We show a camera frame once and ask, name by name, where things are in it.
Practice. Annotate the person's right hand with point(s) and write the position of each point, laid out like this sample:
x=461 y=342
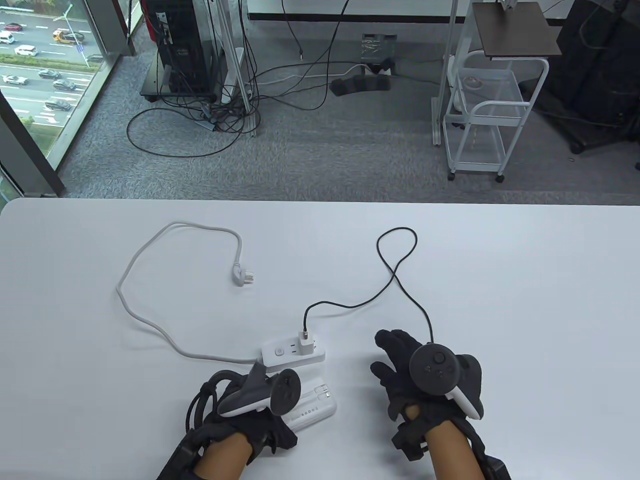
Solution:
x=395 y=365

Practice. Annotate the person's left hand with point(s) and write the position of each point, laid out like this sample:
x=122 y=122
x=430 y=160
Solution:
x=250 y=426

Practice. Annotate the black and white controller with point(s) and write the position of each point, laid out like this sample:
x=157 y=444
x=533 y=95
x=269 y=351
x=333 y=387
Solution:
x=285 y=395
x=435 y=370

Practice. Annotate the white battery pack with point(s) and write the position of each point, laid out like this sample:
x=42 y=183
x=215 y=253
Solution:
x=315 y=405

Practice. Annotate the white charger adapter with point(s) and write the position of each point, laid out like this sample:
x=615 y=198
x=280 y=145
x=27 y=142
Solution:
x=305 y=345

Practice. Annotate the person's right forearm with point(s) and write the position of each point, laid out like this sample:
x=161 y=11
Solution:
x=450 y=455

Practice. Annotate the person's left forearm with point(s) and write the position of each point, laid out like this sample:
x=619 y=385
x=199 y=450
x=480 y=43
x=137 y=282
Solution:
x=220 y=460

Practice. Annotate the black forearm band with box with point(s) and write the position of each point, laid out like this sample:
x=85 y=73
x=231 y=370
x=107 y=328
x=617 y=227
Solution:
x=495 y=470
x=177 y=460

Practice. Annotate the grey floor socket box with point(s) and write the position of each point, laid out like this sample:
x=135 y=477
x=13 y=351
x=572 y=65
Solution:
x=378 y=47

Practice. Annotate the black tower stand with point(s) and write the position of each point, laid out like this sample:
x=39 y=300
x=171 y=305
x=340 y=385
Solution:
x=150 y=92

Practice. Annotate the black equipment rack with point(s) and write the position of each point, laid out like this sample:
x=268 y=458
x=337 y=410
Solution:
x=600 y=75

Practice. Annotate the brown top side table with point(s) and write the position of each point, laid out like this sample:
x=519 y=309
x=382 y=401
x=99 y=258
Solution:
x=515 y=30

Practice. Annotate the white desk with black edge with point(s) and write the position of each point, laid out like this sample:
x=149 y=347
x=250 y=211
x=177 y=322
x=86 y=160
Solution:
x=350 y=7

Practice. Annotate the black computer tower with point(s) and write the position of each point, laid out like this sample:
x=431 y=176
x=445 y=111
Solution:
x=180 y=45

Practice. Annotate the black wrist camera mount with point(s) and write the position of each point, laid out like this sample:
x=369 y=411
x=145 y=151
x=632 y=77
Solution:
x=407 y=442

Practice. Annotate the aluminium frame post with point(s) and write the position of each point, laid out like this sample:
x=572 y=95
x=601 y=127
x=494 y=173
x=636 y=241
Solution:
x=240 y=75

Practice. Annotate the dark window frame pillar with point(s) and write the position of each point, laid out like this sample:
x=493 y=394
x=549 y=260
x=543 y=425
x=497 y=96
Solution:
x=30 y=160

